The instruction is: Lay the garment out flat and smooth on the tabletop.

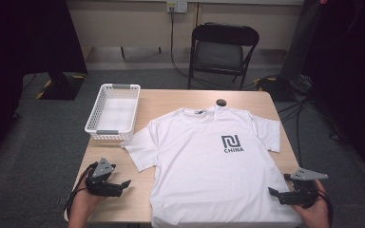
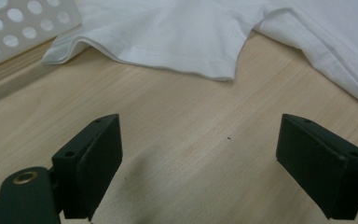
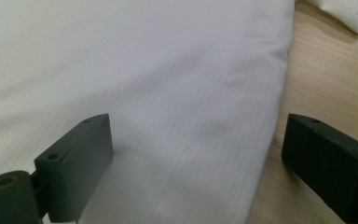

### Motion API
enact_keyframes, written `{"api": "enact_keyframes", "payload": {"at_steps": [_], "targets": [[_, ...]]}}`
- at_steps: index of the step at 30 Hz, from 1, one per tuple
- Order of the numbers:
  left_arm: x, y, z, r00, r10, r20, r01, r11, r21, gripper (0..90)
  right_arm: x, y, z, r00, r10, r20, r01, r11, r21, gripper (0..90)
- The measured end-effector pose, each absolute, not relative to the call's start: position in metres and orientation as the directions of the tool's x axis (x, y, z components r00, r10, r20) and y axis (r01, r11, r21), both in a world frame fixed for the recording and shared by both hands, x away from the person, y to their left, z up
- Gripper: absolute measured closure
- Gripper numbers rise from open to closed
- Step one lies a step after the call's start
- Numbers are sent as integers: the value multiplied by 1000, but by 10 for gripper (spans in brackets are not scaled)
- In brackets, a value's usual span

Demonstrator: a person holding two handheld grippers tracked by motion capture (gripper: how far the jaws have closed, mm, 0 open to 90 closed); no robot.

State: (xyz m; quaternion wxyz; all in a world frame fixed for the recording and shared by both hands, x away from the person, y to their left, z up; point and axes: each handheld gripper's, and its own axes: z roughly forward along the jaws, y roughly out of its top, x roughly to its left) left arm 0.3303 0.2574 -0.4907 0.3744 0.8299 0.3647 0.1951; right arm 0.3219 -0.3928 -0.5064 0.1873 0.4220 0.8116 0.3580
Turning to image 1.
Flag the black wall socket cable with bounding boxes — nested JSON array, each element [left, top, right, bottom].
[[169, 9, 213, 88]]

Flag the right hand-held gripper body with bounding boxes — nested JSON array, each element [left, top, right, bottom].
[[279, 167, 329, 209]]

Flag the hand-held gripper cable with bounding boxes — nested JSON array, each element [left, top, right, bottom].
[[64, 161, 99, 220], [317, 188, 335, 228]]

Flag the person's right hand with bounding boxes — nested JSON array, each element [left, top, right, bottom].
[[293, 180, 331, 228]]

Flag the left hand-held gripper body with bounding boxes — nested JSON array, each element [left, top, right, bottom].
[[85, 157, 123, 198]]

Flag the dark curtain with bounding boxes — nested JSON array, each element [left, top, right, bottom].
[[0, 0, 88, 167], [300, 0, 365, 180]]

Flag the person's left hand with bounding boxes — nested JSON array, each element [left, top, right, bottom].
[[69, 188, 107, 219]]

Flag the white wall socket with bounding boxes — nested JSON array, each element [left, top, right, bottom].
[[166, 1, 188, 14]]

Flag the black stand base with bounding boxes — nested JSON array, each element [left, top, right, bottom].
[[256, 75, 297, 103], [38, 71, 86, 101]]

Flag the left hand-held gripper cable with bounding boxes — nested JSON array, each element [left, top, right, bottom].
[[64, 161, 99, 220]]

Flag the grey stand pole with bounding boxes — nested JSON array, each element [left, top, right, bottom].
[[279, 0, 318, 81]]

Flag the white t-shirt with grey print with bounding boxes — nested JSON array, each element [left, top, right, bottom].
[[120, 105, 303, 228]]

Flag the right hand-held gripper cable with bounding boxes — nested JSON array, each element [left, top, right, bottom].
[[317, 188, 335, 228]]

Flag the black floor cables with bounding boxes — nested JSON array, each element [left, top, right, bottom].
[[277, 75, 350, 167]]

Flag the black folding chair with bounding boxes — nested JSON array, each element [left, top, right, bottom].
[[188, 22, 260, 91]]

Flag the white plastic basket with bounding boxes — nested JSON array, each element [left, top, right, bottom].
[[84, 83, 142, 142]]

